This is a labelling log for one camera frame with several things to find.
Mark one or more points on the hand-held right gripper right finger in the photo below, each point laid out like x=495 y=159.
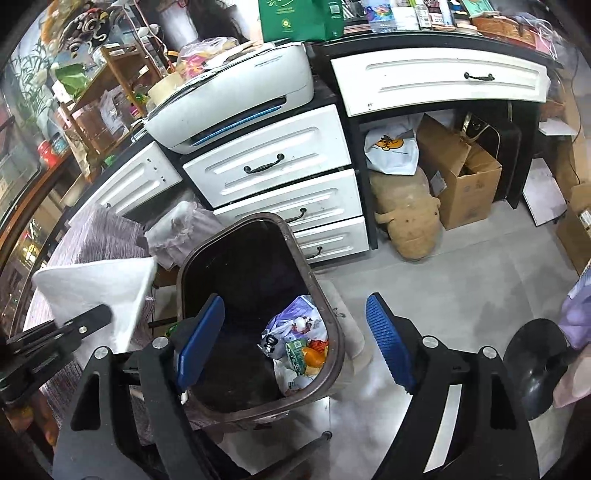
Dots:
x=390 y=346

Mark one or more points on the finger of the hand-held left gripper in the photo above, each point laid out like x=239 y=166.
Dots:
x=69 y=325

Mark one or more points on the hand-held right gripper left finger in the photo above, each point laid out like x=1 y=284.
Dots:
x=203 y=341

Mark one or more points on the white foam tray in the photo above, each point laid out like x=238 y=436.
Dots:
x=101 y=286

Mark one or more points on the dark brown trash bin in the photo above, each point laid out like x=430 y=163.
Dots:
x=240 y=277

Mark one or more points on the orange spiky ball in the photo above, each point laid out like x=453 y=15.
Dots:
x=315 y=357

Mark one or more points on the green drink carton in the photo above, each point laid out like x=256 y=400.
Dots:
x=295 y=354

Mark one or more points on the purple plastic bag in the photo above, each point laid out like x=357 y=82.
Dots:
x=300 y=311

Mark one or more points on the purple striped tablecloth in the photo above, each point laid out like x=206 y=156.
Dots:
x=101 y=235

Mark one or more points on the white cabinet drawer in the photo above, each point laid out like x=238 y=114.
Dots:
x=314 y=198
x=268 y=152
x=337 y=237

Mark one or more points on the tan pig plush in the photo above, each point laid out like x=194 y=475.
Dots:
x=408 y=217

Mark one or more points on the black round stool base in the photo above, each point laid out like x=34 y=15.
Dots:
x=535 y=369

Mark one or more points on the white drawer with holes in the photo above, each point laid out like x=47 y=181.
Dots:
x=134 y=180

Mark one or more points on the red canister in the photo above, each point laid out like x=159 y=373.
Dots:
x=46 y=153

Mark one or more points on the open cardboard box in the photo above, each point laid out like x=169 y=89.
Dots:
x=461 y=184

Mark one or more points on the teal glass jar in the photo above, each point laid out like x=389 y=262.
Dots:
x=59 y=144

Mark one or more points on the purple floral cloth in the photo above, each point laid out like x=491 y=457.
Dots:
x=577 y=314

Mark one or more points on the white bag orange cartoon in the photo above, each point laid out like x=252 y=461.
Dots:
x=392 y=147

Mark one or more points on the small cardboard box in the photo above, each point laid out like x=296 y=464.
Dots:
x=575 y=226

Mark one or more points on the white flat carton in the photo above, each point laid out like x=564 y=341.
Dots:
x=545 y=189

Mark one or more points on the white printer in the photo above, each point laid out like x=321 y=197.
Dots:
x=231 y=92

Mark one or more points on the beige tape roll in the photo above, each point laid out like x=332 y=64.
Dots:
x=165 y=87

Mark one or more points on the green bamboo plant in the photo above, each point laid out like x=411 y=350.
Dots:
x=32 y=69

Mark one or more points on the wide white desk drawer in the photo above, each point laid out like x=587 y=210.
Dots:
x=438 y=83

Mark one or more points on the wooden shelf rack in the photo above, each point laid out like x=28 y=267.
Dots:
x=124 y=55

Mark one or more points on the clear bag of pink items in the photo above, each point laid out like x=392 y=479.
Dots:
x=203 y=53

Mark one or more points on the stack of papers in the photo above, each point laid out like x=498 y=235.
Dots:
x=240 y=50

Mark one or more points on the lion dance head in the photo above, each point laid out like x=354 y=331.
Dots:
x=85 y=23

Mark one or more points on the black wig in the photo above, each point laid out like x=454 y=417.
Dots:
x=212 y=14

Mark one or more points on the clear water bottle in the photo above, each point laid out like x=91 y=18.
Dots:
x=381 y=14

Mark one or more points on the green tote bag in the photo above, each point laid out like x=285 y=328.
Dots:
x=295 y=18

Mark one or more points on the woven brown basket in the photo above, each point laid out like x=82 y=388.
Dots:
x=503 y=25

